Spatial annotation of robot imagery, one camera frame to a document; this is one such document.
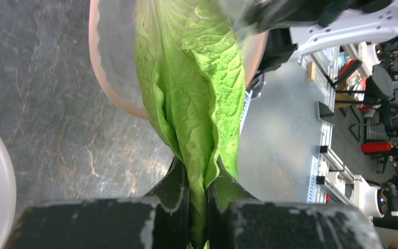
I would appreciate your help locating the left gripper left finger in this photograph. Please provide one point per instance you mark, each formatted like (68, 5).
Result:
(159, 219)

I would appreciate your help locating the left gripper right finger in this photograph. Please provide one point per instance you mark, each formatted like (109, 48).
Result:
(236, 219)

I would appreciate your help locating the green napa cabbage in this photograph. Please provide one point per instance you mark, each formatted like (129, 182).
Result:
(192, 79)

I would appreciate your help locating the clear zip top bag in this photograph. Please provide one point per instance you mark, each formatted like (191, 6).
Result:
(112, 52)

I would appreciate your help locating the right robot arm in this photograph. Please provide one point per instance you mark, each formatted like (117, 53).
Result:
(298, 28)

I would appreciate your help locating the red fire extinguisher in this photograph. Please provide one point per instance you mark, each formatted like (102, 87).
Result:
(376, 147)

